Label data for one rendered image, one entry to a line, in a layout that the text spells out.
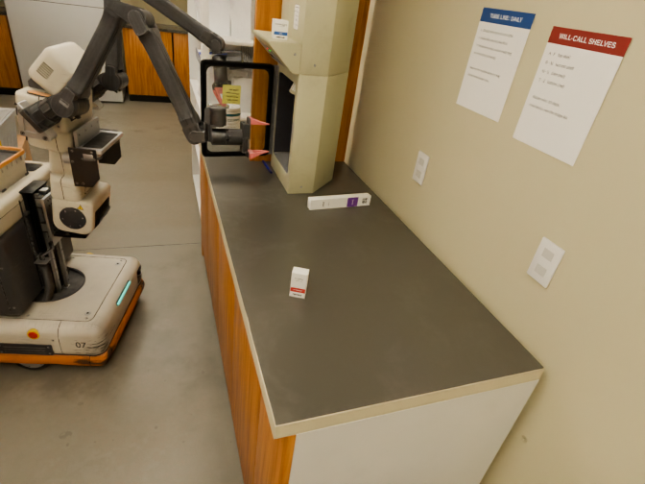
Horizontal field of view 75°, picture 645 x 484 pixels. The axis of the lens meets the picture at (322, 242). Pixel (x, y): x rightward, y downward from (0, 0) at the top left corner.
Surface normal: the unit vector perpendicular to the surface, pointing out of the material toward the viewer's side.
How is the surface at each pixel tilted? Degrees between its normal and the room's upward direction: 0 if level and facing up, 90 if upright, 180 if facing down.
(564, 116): 90
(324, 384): 0
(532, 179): 90
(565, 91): 90
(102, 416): 0
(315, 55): 90
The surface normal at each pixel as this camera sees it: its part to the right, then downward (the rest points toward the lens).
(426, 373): 0.13, -0.85
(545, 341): -0.94, 0.06
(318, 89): 0.32, 0.52
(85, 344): 0.07, 0.52
